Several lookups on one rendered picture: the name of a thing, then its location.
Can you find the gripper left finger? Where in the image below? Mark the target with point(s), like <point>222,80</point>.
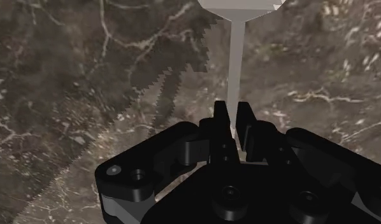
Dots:
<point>178,149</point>

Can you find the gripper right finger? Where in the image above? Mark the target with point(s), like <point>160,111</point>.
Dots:
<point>302,149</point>

